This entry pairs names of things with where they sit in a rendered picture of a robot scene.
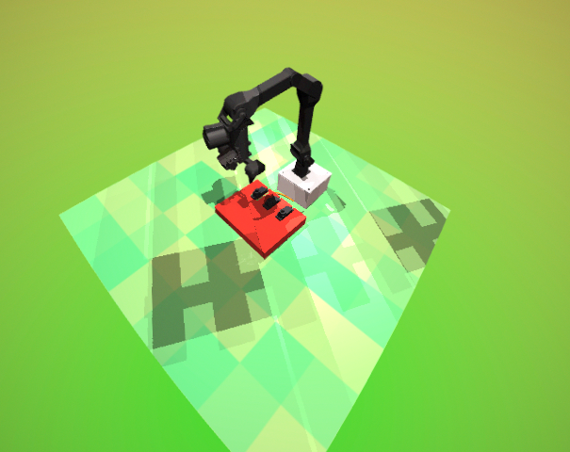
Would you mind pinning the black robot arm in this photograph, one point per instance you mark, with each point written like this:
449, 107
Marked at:
242, 105

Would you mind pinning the red flat deck plate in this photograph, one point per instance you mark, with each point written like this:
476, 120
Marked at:
265, 223

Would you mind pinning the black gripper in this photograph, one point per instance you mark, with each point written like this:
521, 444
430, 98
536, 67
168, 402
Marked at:
252, 168

